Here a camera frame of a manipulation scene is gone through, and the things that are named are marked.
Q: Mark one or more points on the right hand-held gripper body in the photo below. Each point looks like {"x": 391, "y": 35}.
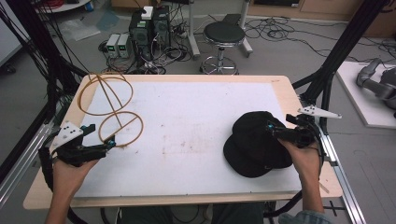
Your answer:
{"x": 306, "y": 133}

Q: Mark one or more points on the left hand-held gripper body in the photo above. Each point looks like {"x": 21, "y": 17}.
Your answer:
{"x": 70, "y": 152}

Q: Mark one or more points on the black cap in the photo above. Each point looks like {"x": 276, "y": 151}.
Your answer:
{"x": 255, "y": 146}

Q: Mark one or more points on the person's left hand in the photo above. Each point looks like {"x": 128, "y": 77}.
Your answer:
{"x": 70, "y": 175}

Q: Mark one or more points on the person's right hand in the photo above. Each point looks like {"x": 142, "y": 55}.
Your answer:
{"x": 303, "y": 160}

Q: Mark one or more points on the white platform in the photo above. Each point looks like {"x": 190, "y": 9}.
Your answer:
{"x": 361, "y": 102}

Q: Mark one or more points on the white table mat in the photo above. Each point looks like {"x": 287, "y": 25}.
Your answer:
{"x": 186, "y": 140}

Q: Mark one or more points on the person's left leg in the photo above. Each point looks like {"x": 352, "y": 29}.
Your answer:
{"x": 146, "y": 216}

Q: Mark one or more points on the person's leg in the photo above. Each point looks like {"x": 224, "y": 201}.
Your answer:
{"x": 238, "y": 214}
{"x": 146, "y": 216}

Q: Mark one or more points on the grey power supply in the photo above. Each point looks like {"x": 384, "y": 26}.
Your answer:
{"x": 112, "y": 45}
{"x": 124, "y": 45}

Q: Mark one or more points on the person's right leg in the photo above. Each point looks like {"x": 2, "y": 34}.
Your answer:
{"x": 238, "y": 214}

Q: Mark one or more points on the clear plastic sheet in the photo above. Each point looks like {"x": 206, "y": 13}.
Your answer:
{"x": 79, "y": 29}

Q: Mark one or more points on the black computer tower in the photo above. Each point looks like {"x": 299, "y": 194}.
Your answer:
{"x": 161, "y": 26}
{"x": 140, "y": 37}

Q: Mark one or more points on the black round stool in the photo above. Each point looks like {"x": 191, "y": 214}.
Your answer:
{"x": 224, "y": 32}

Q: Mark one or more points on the blue tape roll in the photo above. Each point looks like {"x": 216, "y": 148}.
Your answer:
{"x": 89, "y": 6}

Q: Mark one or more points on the white round table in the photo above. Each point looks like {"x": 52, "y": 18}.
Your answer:
{"x": 62, "y": 5}

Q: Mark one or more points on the white box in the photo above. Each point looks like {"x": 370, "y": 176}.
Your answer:
{"x": 147, "y": 12}

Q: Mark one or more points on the aluminium rail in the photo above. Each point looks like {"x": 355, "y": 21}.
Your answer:
{"x": 342, "y": 183}
{"x": 25, "y": 161}

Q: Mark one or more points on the black frame post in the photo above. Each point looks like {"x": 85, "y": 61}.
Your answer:
{"x": 342, "y": 46}
{"x": 34, "y": 40}

